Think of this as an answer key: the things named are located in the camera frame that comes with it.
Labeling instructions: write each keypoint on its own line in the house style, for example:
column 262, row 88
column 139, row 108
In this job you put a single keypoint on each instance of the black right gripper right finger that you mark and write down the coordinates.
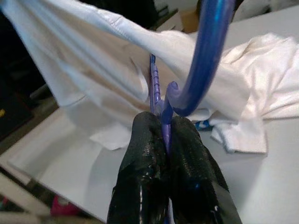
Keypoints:
column 194, row 182

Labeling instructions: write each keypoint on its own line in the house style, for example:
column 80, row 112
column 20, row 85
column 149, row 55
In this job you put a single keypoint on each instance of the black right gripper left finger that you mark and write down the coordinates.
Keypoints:
column 140, row 175

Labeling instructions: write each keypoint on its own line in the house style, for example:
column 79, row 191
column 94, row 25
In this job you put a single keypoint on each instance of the plain white t-shirt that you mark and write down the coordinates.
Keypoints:
column 268, row 81

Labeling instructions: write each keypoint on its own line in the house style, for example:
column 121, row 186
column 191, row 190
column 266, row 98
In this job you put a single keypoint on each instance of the open brown cardboard box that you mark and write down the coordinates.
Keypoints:
column 189, row 21

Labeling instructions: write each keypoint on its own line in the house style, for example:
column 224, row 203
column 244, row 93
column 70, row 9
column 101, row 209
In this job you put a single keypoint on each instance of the blue purple plastic hanger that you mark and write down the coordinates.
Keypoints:
column 203, row 58

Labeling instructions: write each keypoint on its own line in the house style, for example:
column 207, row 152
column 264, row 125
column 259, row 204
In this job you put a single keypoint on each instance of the thin white shirt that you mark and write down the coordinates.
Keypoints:
column 93, row 58

